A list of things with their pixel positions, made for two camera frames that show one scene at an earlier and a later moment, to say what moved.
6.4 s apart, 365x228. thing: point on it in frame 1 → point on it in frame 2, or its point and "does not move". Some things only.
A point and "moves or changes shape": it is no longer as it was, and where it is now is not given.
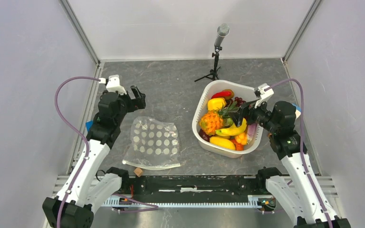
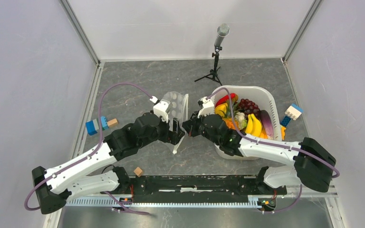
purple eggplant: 251,132 moves or changes shape
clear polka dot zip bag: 154,144 → 177,109
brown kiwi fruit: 231,96 → 235,99
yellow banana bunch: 233,129 → 254,126
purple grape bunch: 239,101 moves or changes shape
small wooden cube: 138,171 does not move
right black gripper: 247,109 → 189,126
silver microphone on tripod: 223,30 does not move
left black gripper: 134,104 → 173,137
